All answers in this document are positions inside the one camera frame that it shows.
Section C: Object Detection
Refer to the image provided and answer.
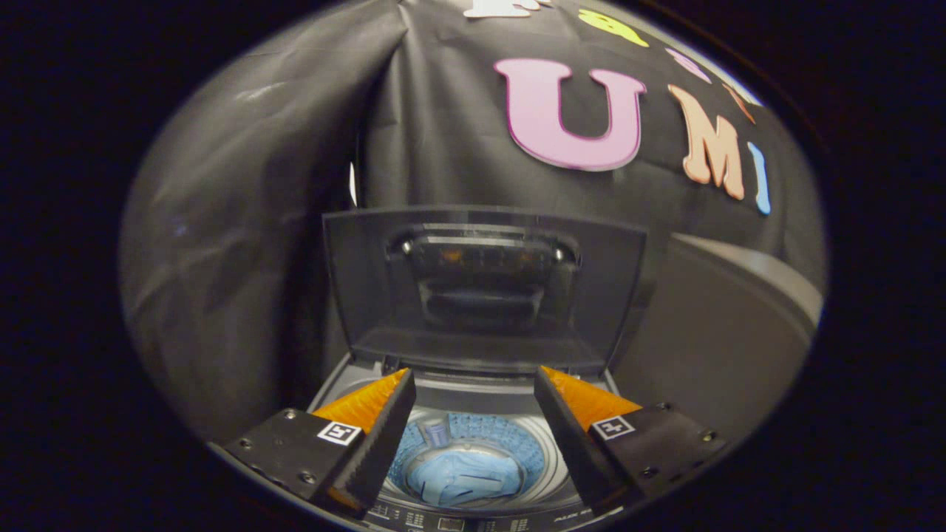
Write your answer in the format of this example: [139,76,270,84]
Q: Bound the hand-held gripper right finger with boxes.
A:
[534,365,729,516]

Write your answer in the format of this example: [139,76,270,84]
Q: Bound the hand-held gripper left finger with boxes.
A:
[209,367,417,519]

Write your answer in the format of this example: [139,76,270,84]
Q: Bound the light blue shirt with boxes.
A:
[405,451,525,509]

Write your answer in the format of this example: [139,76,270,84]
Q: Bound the grey washing machine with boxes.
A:
[307,355,629,532]

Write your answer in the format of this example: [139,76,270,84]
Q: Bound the dark washing machine lid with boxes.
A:
[322,205,649,376]

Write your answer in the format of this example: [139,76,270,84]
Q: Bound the white cabinet with grey top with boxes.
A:
[613,233,825,444]

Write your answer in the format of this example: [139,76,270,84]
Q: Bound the black backdrop cloth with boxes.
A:
[118,0,827,444]

